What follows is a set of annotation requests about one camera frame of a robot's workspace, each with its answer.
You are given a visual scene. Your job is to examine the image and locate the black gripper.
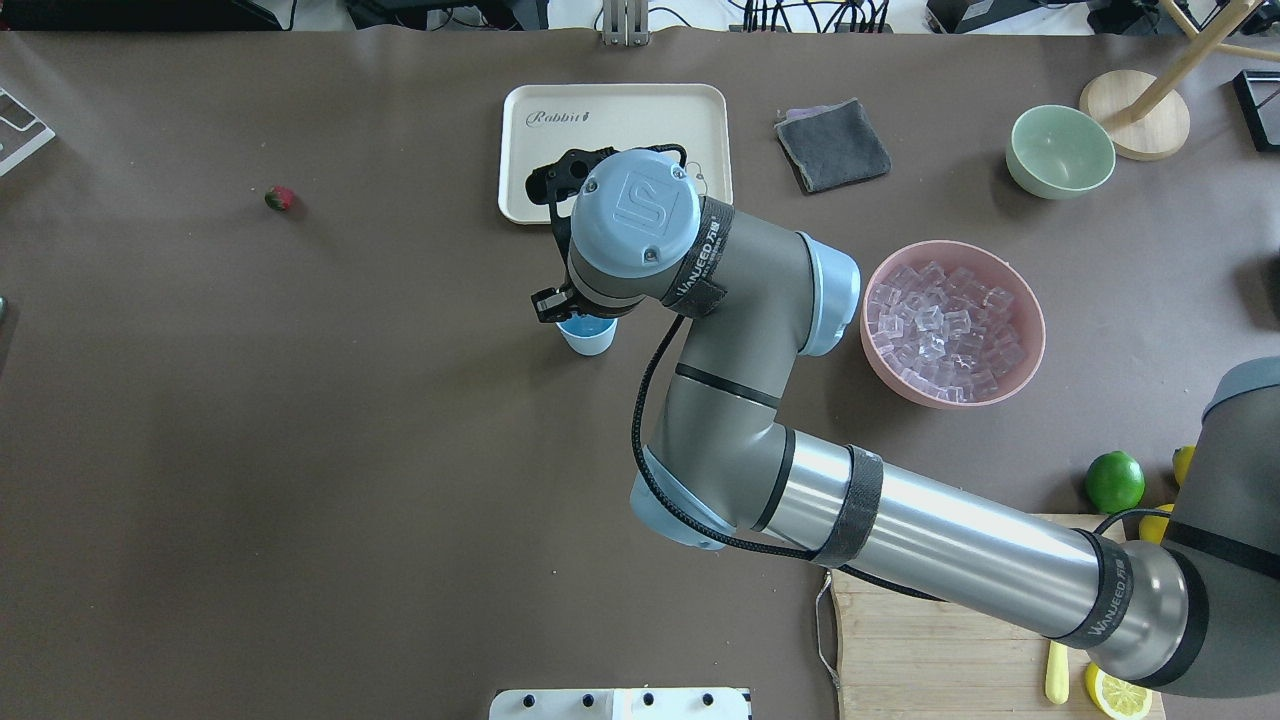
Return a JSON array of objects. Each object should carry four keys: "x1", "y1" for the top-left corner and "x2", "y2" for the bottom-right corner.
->
[{"x1": 526, "y1": 146, "x2": 691, "y2": 323}]

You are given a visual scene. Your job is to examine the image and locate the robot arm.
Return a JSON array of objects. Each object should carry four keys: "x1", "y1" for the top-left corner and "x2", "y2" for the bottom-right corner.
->
[{"x1": 532, "y1": 147, "x2": 1277, "y2": 698}]

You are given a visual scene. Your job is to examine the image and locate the small blue plastic cup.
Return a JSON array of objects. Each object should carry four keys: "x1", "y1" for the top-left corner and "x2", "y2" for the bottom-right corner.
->
[{"x1": 556, "y1": 314, "x2": 618, "y2": 357}]

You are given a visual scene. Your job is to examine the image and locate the pink bowl of ice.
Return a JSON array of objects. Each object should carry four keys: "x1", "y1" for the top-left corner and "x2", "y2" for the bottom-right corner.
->
[{"x1": 856, "y1": 240, "x2": 1046, "y2": 409}]

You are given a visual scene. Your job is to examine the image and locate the wooden cup tree stand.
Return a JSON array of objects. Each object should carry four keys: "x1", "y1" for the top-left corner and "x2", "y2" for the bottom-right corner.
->
[{"x1": 1078, "y1": 1, "x2": 1277, "y2": 161}]

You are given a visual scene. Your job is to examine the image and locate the cream rabbit serving tray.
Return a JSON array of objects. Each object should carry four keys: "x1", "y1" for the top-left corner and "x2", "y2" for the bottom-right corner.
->
[{"x1": 497, "y1": 83, "x2": 733, "y2": 225}]

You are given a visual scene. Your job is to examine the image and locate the grey folded cloth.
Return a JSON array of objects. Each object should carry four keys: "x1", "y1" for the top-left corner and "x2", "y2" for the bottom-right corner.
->
[{"x1": 774, "y1": 97, "x2": 893, "y2": 193}]

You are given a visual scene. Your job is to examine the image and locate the red strawberry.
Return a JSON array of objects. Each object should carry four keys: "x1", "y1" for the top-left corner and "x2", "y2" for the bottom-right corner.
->
[{"x1": 264, "y1": 184, "x2": 296, "y2": 211}]

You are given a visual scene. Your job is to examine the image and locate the green ceramic bowl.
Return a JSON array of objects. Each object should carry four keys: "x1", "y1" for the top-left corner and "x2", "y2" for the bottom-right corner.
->
[{"x1": 1005, "y1": 105, "x2": 1116, "y2": 200}]

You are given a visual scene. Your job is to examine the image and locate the wooden cutting board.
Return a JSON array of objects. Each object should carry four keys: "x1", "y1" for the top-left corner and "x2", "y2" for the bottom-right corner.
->
[{"x1": 818, "y1": 573, "x2": 1106, "y2": 719}]

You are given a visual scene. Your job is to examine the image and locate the green lime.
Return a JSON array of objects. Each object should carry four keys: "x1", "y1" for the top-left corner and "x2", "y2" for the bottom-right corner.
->
[{"x1": 1084, "y1": 450, "x2": 1146, "y2": 515}]

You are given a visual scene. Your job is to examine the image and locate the yellow lemon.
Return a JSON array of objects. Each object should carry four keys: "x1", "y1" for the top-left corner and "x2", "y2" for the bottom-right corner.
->
[
  {"x1": 1138, "y1": 503, "x2": 1175, "y2": 544},
  {"x1": 1171, "y1": 445, "x2": 1196, "y2": 487}
]

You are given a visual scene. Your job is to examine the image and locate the yellow plastic knife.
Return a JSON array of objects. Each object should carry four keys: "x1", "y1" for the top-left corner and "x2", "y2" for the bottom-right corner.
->
[{"x1": 1043, "y1": 641, "x2": 1070, "y2": 705}]

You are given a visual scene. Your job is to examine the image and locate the lemon slice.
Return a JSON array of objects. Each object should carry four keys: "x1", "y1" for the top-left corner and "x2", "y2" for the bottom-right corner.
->
[{"x1": 1084, "y1": 662, "x2": 1155, "y2": 719}]

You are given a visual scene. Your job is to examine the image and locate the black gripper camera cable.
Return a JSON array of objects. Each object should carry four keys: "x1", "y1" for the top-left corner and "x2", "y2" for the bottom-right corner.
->
[{"x1": 630, "y1": 145, "x2": 941, "y2": 601}]

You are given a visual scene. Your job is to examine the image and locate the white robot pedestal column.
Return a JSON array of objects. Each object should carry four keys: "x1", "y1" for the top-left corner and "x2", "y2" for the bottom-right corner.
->
[{"x1": 488, "y1": 685, "x2": 754, "y2": 719}]

